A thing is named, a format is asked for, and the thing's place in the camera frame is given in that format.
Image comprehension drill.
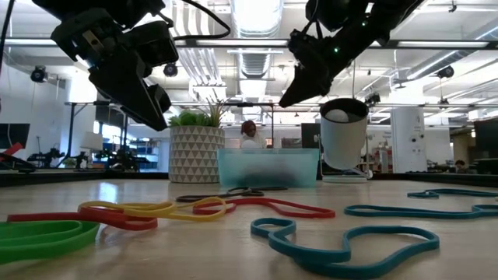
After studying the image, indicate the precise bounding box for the black background gantry frame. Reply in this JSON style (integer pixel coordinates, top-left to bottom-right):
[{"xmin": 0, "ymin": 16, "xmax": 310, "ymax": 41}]
[{"xmin": 64, "ymin": 100, "xmax": 132, "ymax": 172}]

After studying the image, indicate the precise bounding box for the black left wrist camera cable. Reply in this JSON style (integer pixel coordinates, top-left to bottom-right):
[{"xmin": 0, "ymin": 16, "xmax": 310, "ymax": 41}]
[{"xmin": 155, "ymin": 0, "xmax": 232, "ymax": 42}]

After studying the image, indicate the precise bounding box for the teal translucent plastic bin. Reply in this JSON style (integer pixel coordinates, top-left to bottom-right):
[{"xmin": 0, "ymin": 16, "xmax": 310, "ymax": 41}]
[{"xmin": 216, "ymin": 147, "xmax": 321, "ymax": 190}]

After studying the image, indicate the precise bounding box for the red rubber band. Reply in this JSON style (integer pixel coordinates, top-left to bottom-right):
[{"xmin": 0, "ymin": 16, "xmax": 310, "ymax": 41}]
[
  {"xmin": 191, "ymin": 196, "xmax": 337, "ymax": 219},
  {"xmin": 6, "ymin": 205, "xmax": 159, "ymax": 232}
]

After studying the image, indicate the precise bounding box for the yellow rubber band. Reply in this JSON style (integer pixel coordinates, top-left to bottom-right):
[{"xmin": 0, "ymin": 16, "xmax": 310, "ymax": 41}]
[{"xmin": 76, "ymin": 195, "xmax": 228, "ymax": 223}]

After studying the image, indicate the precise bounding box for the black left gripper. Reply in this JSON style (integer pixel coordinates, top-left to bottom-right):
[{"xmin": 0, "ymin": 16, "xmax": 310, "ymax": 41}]
[{"xmin": 51, "ymin": 7, "xmax": 173, "ymax": 132}]

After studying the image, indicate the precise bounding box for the black hanging cable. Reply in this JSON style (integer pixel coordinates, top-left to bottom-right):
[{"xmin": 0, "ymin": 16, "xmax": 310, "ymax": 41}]
[{"xmin": 0, "ymin": 0, "xmax": 16, "ymax": 75}]

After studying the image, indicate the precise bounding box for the black aluminium table frame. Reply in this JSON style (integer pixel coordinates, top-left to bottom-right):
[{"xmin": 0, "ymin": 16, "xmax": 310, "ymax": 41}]
[{"xmin": 0, "ymin": 167, "xmax": 498, "ymax": 188}]

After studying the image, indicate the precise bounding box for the dark purple rubber band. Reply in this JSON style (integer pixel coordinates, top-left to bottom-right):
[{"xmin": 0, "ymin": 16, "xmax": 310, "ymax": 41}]
[{"xmin": 175, "ymin": 186, "xmax": 289, "ymax": 204}]

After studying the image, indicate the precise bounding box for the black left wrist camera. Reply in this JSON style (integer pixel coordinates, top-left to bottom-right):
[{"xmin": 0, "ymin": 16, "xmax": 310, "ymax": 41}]
[{"xmin": 128, "ymin": 21, "xmax": 181, "ymax": 68}]

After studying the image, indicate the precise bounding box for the white spotlight lamp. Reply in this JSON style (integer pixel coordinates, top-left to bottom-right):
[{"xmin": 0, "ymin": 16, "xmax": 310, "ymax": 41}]
[{"xmin": 318, "ymin": 97, "xmax": 374, "ymax": 184}]

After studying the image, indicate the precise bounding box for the black ceiling spotlight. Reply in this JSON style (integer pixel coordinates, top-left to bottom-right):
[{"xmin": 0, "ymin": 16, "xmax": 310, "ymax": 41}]
[
  {"xmin": 162, "ymin": 61, "xmax": 180, "ymax": 79},
  {"xmin": 30, "ymin": 65, "xmax": 49, "ymax": 84},
  {"xmin": 436, "ymin": 65, "xmax": 456, "ymax": 80}
]

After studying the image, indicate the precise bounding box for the succulent in triangle-patterned pot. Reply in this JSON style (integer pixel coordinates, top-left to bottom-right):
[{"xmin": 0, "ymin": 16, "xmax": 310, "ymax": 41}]
[{"xmin": 167, "ymin": 99, "xmax": 226, "ymax": 184}]

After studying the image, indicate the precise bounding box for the silver ventilation duct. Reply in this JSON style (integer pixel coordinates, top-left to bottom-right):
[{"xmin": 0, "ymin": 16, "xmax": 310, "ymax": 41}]
[{"xmin": 229, "ymin": 0, "xmax": 285, "ymax": 81}]

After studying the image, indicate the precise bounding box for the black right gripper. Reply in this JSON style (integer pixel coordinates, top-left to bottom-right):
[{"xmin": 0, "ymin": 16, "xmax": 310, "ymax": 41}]
[{"xmin": 279, "ymin": 26, "xmax": 374, "ymax": 109}]

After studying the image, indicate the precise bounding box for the black monitor with red graphic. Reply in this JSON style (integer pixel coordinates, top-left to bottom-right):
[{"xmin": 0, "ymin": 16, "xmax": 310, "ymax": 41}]
[{"xmin": 0, "ymin": 123, "xmax": 31, "ymax": 156}]

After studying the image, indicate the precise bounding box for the green rubber band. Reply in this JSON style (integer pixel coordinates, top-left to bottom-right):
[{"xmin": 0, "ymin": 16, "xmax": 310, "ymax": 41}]
[{"xmin": 0, "ymin": 219, "xmax": 101, "ymax": 265}]

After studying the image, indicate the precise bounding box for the black beam with light strips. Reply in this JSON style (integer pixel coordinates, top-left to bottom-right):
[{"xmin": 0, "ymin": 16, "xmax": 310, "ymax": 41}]
[{"xmin": 0, "ymin": 37, "xmax": 498, "ymax": 51}]

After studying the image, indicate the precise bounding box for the black wall screen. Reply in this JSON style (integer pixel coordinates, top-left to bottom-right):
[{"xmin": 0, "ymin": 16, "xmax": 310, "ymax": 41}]
[{"xmin": 300, "ymin": 122, "xmax": 322, "ymax": 149}]

